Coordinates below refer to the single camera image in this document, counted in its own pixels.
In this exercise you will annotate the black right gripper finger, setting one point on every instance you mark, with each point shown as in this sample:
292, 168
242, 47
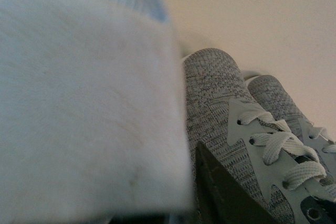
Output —
220, 196

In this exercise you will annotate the grey knit sneaker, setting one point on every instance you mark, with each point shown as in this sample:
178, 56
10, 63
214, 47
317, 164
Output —
294, 182
270, 94

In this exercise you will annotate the light blue slipper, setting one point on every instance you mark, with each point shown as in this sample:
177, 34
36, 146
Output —
92, 112

